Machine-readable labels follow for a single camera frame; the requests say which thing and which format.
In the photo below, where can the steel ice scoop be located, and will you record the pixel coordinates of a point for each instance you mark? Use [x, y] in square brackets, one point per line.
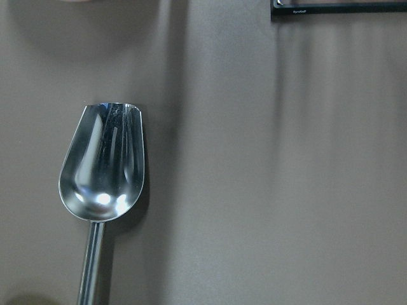
[102, 177]

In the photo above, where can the black framed board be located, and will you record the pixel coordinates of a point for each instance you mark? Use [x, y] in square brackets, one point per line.
[293, 8]

